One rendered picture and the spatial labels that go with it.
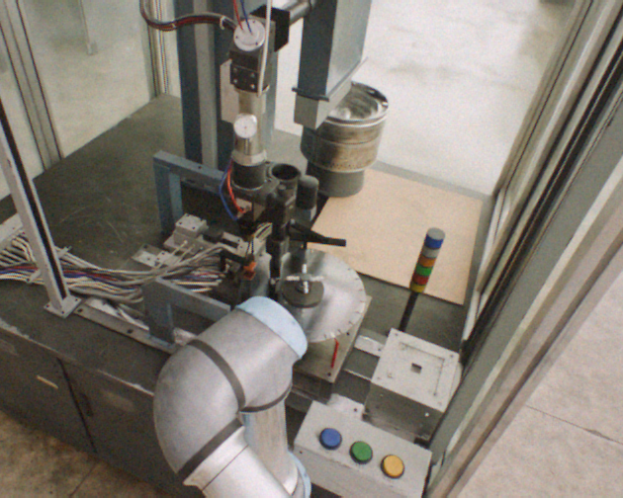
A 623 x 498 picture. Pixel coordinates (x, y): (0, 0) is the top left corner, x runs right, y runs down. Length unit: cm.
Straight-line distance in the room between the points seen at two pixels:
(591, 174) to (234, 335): 50
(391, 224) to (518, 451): 109
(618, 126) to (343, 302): 82
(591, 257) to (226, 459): 49
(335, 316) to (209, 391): 69
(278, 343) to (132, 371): 80
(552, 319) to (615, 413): 201
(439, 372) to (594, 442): 136
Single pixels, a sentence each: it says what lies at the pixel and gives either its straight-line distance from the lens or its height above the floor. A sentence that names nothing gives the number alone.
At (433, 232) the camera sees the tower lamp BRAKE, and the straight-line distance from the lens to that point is 128.
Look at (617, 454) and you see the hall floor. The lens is 263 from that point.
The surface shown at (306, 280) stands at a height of 100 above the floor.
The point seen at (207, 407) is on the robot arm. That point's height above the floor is 137.
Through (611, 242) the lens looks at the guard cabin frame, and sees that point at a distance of 68.
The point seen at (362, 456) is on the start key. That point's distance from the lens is 117.
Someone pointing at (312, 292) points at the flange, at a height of 96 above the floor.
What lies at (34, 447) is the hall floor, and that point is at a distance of 231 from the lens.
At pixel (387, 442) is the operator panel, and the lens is 121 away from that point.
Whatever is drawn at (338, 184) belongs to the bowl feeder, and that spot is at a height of 82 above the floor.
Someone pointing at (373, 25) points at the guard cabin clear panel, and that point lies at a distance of 211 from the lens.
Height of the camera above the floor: 195
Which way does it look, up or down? 43 degrees down
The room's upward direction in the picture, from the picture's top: 8 degrees clockwise
